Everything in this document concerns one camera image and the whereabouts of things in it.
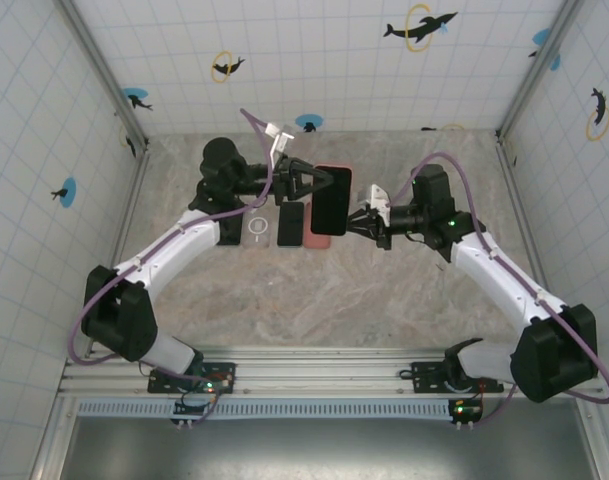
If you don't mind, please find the salmon red phone case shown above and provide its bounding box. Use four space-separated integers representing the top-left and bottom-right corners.
310 164 354 237

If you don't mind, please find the red-edged black smartphone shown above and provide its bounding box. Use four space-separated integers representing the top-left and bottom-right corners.
302 199 334 251

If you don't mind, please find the penguin blue circle sticker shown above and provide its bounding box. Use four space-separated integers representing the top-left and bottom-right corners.
294 113 324 134

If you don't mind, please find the shark blue circle sticker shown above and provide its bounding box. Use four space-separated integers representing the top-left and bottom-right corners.
121 87 154 112

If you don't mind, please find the seal blue circle sticker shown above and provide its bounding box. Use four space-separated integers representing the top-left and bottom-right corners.
50 177 78 209

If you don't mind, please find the small black controller board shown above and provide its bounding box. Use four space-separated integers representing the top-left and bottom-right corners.
447 397 484 429
171 390 220 427

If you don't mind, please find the grey metal panel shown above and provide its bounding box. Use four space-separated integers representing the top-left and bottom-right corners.
58 415 601 480

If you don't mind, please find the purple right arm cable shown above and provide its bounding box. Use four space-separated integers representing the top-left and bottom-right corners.
389 152 609 427

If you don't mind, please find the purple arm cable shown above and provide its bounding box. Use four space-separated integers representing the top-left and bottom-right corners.
389 152 609 427
66 108 275 425

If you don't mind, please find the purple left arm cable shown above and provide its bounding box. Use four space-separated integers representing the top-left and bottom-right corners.
66 108 275 425

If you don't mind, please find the aluminium side rail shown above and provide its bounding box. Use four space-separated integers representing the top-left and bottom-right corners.
85 139 153 357
494 130 571 357

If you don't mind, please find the small animal yellow ring sticker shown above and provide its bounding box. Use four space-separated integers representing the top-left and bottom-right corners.
118 123 138 160

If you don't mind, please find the aluminium corner post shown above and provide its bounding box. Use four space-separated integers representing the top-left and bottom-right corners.
494 0 588 141
53 0 151 151

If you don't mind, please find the aluminium extrusion mounting rail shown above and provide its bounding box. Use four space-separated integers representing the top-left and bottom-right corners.
57 348 606 400

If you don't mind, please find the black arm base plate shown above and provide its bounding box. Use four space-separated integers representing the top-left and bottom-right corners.
147 361 238 396
412 360 505 394

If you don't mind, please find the dolphin yellow ring sticker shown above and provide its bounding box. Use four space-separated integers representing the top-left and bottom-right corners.
382 3 459 54

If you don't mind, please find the white slotted cable duct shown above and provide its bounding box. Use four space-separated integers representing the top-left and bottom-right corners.
76 399 458 419

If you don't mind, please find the upright seal yellow ring sticker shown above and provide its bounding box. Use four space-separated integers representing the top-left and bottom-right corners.
585 87 609 142

